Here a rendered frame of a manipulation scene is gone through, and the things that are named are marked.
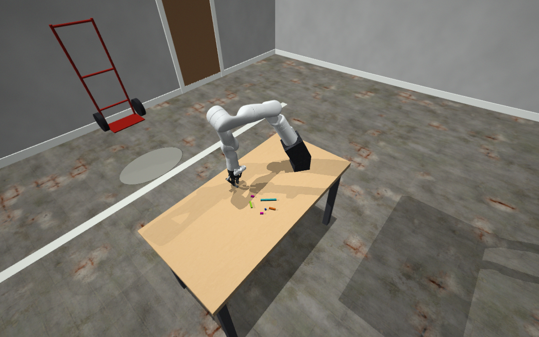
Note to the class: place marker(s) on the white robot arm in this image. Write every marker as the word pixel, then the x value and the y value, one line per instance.
pixel 223 123

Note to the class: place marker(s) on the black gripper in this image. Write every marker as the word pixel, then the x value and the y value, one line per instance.
pixel 233 178

